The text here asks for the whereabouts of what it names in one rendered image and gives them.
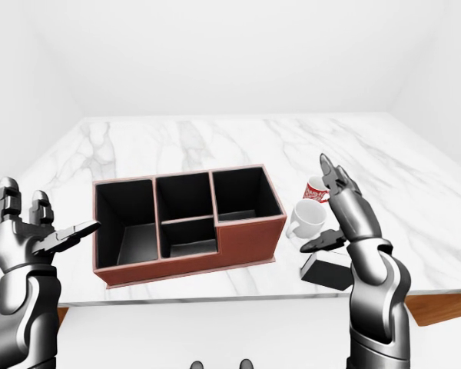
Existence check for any silver robot right hand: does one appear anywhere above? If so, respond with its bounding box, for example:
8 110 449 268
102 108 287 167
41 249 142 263
299 153 383 254

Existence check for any silver robot left hand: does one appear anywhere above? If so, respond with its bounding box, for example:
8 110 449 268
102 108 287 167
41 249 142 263
0 177 101 274

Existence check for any black book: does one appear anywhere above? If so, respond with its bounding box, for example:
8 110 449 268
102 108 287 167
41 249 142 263
300 251 353 292

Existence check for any red-brown desk caddy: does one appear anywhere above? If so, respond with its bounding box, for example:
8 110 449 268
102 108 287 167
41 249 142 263
93 164 288 291

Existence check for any red patterned white mug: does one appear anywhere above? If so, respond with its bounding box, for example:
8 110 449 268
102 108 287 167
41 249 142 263
303 176 330 204

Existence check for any plain white mug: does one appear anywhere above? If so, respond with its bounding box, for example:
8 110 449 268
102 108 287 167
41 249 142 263
286 199 328 240

